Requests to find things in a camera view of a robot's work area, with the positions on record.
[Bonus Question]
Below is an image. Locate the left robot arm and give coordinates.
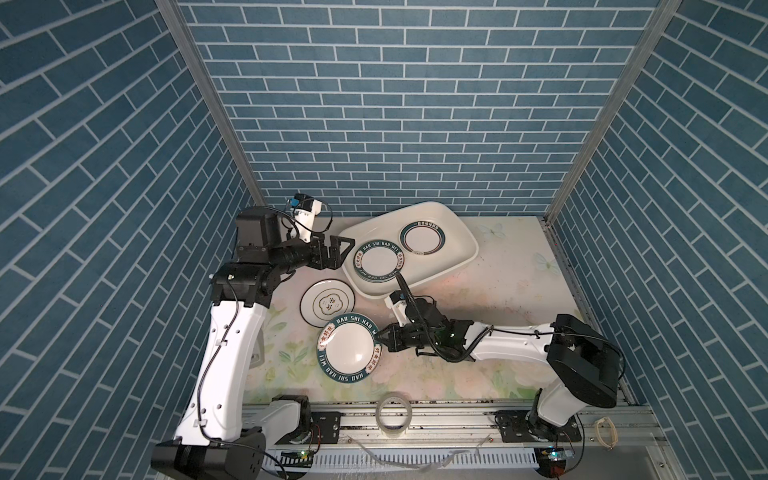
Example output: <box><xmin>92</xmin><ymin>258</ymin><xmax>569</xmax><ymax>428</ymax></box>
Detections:
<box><xmin>151</xmin><ymin>194</ymin><xmax>355</xmax><ymax>479</ymax></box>

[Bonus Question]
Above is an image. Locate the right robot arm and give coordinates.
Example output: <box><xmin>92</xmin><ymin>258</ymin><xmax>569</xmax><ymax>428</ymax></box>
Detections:
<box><xmin>375</xmin><ymin>314</ymin><xmax>624</xmax><ymax>441</ymax></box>

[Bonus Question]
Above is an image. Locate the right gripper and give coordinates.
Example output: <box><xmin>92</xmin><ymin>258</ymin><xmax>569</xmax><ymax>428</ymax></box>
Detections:
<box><xmin>372</xmin><ymin>320</ymin><xmax>439</xmax><ymax>350</ymax></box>

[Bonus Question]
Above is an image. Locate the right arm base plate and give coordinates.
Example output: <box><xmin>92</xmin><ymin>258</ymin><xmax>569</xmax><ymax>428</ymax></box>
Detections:
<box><xmin>492</xmin><ymin>409</ymin><xmax>583</xmax><ymax>443</ymax></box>

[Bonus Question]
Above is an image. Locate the floral table mat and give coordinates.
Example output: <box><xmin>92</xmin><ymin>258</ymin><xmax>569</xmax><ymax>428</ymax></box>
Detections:
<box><xmin>244</xmin><ymin>217</ymin><xmax>583</xmax><ymax>405</ymax></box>

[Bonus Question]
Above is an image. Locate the white plastic bin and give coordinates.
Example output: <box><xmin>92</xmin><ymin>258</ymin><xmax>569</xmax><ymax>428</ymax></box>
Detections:
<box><xmin>341</xmin><ymin>201</ymin><xmax>479</xmax><ymax>300</ymax></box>

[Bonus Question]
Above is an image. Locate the beige rubber band loop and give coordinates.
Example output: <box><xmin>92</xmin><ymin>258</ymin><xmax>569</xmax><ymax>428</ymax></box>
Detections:
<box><xmin>594</xmin><ymin>416</ymin><xmax>619</xmax><ymax>450</ymax></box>

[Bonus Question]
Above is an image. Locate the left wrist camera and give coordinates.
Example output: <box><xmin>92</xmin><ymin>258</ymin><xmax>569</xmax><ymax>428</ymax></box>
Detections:
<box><xmin>289</xmin><ymin>193</ymin><xmax>324</xmax><ymax>243</ymax></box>

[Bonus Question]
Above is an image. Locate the green red rimmed plate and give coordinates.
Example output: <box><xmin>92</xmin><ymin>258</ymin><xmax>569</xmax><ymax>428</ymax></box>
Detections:
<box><xmin>399</xmin><ymin>221</ymin><xmax>446</xmax><ymax>256</ymax></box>

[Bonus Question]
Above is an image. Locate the clear tape roll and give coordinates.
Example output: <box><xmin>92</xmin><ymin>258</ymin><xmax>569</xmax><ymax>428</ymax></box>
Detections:
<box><xmin>374</xmin><ymin>393</ymin><xmax>413</xmax><ymax>438</ymax></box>

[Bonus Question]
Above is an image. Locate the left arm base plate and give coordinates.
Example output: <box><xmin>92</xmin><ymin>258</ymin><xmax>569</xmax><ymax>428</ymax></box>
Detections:
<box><xmin>261</xmin><ymin>411</ymin><xmax>342</xmax><ymax>446</ymax></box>

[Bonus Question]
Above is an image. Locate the aluminium rail frame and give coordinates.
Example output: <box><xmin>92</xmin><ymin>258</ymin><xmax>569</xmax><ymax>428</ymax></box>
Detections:
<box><xmin>167</xmin><ymin>400</ymin><xmax>670</xmax><ymax>480</ymax></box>

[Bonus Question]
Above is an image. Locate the white cloud-pattern plate left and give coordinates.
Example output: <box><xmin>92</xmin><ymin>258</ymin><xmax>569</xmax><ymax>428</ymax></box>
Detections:
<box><xmin>299</xmin><ymin>279</ymin><xmax>355</xmax><ymax>328</ymax></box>

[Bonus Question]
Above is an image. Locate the white cable tie strip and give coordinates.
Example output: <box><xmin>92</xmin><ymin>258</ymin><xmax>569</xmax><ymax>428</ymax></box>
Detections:
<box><xmin>347</xmin><ymin>435</ymin><xmax>493</xmax><ymax>472</ymax></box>

